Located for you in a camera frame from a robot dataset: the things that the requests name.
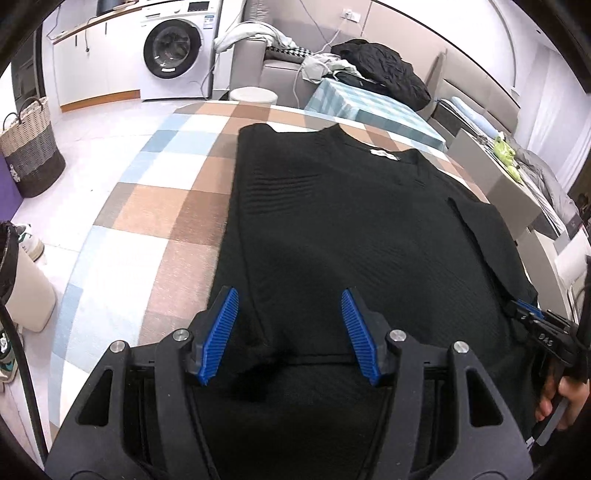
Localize white round stool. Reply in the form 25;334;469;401
229;87;278;106

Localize grey sofa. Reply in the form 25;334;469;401
229;37;333;109

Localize purple bag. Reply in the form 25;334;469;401
0;157;24;217

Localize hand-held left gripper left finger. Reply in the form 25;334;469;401
45;286;241;480

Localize white garment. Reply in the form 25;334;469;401
213;22;301;54

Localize light blue checked cloth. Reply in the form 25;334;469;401
302;78;448;151

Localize person's right hand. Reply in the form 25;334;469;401
536;369;591;431

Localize woven laundry basket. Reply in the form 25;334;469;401
0;97;66;198

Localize white trash bin black liner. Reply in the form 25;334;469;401
0;222;57;333

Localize yellow-green cloth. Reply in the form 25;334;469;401
492;134;518;164

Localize white washing machine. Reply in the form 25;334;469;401
140;0;222;102

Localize white floor cabinet wooden top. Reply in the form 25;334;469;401
51;4;148;112

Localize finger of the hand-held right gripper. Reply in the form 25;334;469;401
514;298;548;319
507;308;539;330

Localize black cable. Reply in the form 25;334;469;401
0;305;49;462

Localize light blue folded towels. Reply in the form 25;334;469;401
450;97;490;134

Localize white and green sneaker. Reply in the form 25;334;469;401
0;323;19;384

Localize black puffy jacket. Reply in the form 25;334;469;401
330;39;432;112

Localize grey bedding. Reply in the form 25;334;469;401
510;138;580;232

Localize black door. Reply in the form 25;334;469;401
11;28;47;107

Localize houndstooth pillow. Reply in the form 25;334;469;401
265;44;319;61

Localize beige side table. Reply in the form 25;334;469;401
445;129;541;241

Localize grey garment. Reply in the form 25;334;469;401
300;53;356;84

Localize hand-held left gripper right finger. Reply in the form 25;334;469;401
341;287;536;480

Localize plaid checked table cover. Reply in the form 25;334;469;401
48;102;490;430

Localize white side box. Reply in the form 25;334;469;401
517;226;591;319

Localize black knit sweater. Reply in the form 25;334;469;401
189;122;541;480

